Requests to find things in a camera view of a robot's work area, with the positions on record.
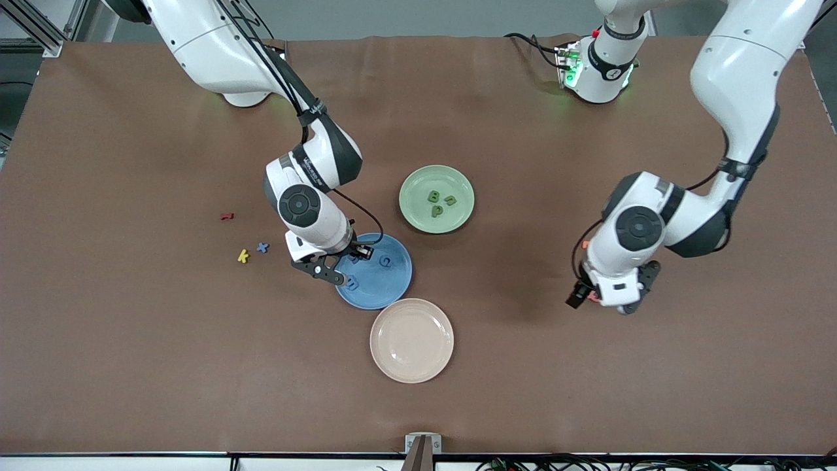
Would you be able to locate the blue plate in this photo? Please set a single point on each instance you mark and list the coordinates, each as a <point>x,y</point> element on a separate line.
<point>386,288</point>

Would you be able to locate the beige plate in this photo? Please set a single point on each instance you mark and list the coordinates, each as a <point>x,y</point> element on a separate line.
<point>412,340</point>

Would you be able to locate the light green plate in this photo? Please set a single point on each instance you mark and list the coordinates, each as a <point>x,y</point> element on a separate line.
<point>451,219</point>

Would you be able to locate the brown table cover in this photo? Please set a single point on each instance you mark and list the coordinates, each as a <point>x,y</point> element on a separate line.
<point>131,366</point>

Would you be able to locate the aluminium frame profile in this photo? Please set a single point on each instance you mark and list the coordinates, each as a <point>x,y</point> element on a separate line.
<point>49,42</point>

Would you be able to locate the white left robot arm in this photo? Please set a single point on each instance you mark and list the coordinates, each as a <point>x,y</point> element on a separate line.
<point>739,72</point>

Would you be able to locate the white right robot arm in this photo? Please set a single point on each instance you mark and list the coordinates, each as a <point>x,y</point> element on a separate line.
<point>209,46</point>

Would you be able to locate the grey metal camera bracket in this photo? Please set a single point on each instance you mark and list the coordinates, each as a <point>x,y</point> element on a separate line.
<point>412,445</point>

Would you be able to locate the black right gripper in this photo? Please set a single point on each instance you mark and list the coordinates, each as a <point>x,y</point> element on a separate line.
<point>352,248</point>

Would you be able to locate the white table edge rail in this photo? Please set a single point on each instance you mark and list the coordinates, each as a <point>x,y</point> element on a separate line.
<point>131,464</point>

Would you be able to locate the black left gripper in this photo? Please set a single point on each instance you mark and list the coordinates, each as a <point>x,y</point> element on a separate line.
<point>578,292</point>

